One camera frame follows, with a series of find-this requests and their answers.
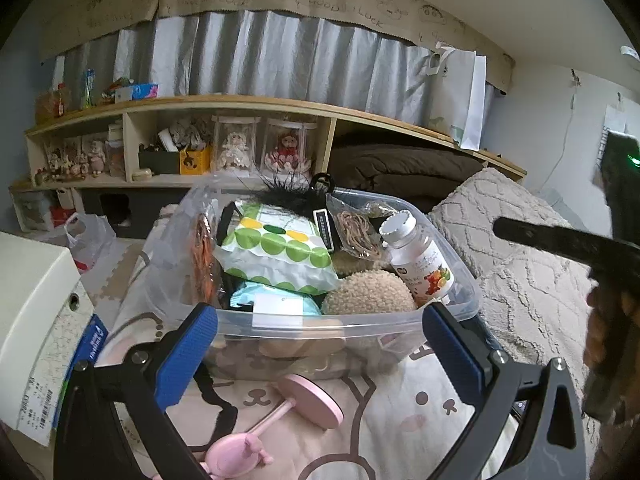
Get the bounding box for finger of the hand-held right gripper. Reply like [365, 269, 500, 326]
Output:
[492, 216, 613, 268]

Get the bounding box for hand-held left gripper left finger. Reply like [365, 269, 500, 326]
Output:
[52, 302, 219, 480]

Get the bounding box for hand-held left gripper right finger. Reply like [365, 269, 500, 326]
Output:
[421, 301, 588, 480]

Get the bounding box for clear plastic storage box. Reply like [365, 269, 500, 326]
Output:
[145, 180, 481, 381]

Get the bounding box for pink rabbit ear mirror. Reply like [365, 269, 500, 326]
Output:
[202, 374, 346, 478]

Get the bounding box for person's right hand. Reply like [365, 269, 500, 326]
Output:
[584, 282, 610, 373]

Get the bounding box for beige textured pillow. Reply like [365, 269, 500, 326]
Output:
[429, 167, 608, 281]
[470, 255, 601, 411]

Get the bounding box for white fruit label bottle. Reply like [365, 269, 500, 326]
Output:
[378, 211, 456, 308]

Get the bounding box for cartoon printed bed sheet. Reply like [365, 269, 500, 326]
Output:
[95, 240, 596, 480]

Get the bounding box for blue cardboard box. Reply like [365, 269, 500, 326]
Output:
[70, 312, 108, 396]

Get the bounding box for orange mesh bag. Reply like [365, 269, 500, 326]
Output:
[192, 212, 221, 306]

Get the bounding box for teal pack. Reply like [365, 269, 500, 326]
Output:
[231, 280, 323, 317]

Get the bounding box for beige plush ball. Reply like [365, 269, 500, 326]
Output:
[321, 269, 418, 316]

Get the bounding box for oval wooden brush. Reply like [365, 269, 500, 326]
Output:
[260, 332, 346, 358]

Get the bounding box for green dotted tissue pack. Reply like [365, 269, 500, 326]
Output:
[214, 202, 341, 295]

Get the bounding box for white plastic bag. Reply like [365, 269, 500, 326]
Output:
[64, 212, 117, 273]

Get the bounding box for white shoe box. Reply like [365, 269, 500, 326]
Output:
[0, 232, 98, 448]

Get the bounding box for folded brown blanket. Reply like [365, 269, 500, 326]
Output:
[327, 132, 486, 213]

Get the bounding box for white paper bag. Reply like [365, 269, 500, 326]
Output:
[427, 45, 487, 151]

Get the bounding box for black label strip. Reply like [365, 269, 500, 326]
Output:
[312, 207, 336, 253]

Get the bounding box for yellow box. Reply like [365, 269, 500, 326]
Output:
[179, 147, 212, 176]

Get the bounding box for dark green box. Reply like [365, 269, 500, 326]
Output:
[139, 146, 182, 175]

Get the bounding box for white doll in clear case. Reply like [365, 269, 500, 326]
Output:
[212, 116, 261, 173]

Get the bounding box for glass jar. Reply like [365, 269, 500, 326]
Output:
[106, 125, 126, 178]

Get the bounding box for row of small figurines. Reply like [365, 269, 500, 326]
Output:
[35, 137, 108, 183]

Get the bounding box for grey paper bouquet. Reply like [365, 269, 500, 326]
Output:
[167, 116, 213, 151]

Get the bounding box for red doll in clear case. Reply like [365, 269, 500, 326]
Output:
[260, 117, 317, 176]

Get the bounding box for wooden shelf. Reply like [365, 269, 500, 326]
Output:
[10, 95, 528, 233]

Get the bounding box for blue tissue pack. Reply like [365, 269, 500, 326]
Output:
[115, 83, 159, 103]

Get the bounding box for grey curtain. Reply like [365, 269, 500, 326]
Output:
[52, 7, 501, 133]

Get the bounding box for white wall banner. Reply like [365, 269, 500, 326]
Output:
[597, 105, 628, 161]

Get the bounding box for white wall cable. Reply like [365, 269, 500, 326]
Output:
[537, 67, 583, 196]

